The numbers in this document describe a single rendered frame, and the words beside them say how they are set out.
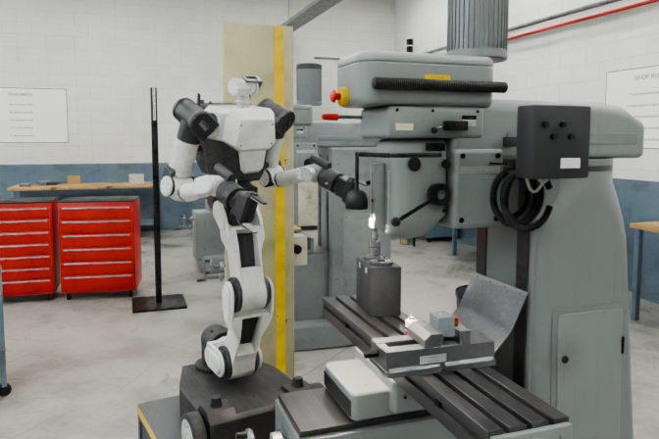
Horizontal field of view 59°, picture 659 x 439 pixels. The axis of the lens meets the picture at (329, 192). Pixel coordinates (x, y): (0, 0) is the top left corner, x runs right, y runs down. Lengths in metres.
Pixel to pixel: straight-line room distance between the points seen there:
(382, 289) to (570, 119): 0.91
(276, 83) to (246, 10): 7.66
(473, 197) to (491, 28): 0.54
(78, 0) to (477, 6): 9.43
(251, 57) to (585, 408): 2.49
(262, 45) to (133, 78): 7.32
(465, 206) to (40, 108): 9.44
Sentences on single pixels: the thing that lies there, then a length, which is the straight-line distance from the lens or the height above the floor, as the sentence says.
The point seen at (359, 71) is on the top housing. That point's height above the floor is 1.83.
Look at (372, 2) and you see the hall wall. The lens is 11.96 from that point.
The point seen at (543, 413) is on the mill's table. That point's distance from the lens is 1.61.
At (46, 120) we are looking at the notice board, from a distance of 10.80.
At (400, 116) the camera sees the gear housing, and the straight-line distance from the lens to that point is 1.79.
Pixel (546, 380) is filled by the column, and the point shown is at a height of 0.83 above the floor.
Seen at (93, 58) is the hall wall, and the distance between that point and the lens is 10.82.
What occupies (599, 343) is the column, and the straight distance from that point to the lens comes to 2.24.
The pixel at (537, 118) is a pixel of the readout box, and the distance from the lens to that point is 1.74.
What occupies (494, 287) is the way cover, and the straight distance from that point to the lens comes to 2.19.
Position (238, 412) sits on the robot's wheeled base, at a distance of 2.40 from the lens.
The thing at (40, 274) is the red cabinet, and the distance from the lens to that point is 6.51.
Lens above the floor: 1.63
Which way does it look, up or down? 5 degrees down
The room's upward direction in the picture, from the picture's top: straight up
